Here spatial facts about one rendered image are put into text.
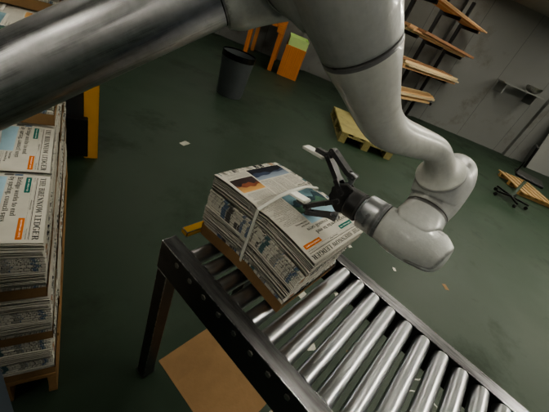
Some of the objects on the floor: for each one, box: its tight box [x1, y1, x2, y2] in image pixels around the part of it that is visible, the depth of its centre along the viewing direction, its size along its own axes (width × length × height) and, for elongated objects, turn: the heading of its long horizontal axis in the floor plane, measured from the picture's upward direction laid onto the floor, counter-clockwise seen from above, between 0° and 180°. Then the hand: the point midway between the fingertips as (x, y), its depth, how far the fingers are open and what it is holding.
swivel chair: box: [493, 144, 544, 210], centre depth 518 cm, size 61×61×96 cm
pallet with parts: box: [330, 106, 393, 160], centre depth 525 cm, size 136×96×38 cm
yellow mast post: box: [84, 85, 100, 159], centre depth 191 cm, size 9×9×185 cm
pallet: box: [498, 169, 549, 208], centre depth 633 cm, size 106×75×10 cm
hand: (300, 170), depth 85 cm, fingers open, 13 cm apart
